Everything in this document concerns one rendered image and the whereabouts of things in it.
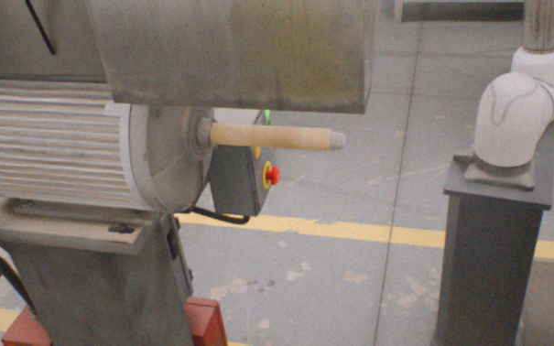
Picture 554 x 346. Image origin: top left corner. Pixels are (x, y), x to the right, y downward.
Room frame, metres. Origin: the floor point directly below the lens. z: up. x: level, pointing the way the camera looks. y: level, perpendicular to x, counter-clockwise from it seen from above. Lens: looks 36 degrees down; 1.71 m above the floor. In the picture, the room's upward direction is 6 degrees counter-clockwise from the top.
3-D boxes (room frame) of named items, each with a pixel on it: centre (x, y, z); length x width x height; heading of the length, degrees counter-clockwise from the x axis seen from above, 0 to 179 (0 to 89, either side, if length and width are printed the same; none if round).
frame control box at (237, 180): (1.05, 0.15, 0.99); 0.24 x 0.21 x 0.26; 72
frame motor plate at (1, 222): (0.86, 0.37, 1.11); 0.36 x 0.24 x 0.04; 72
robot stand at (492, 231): (1.34, -0.62, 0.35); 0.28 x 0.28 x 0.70; 65
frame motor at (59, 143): (0.85, 0.31, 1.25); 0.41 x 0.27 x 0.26; 72
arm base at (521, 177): (1.34, -0.60, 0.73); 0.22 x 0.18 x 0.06; 65
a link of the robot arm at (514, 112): (1.34, -0.62, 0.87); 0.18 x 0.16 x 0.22; 133
